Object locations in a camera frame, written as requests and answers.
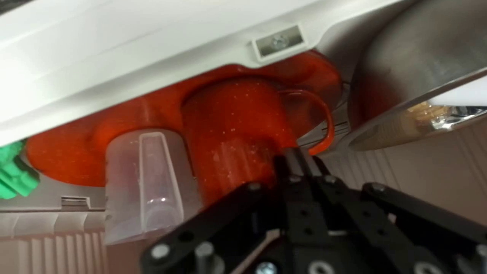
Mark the white stacked cabinet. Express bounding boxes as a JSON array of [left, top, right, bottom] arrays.
[[0, 0, 487, 274]]

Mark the green plastic toy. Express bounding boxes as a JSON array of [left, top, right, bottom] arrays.
[[0, 140, 42, 201]]

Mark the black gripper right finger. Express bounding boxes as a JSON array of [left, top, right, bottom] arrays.
[[300, 148, 487, 274]]

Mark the clear plastic measuring cup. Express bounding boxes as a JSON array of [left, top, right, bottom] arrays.
[[104, 128, 205, 248]]

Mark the metal bowl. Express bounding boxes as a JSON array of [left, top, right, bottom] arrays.
[[348, 0, 487, 152]]

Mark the red enamel mug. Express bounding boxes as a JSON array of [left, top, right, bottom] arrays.
[[182, 75, 339, 207]]

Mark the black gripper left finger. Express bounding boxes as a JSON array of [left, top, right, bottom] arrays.
[[141, 148, 304, 274]]

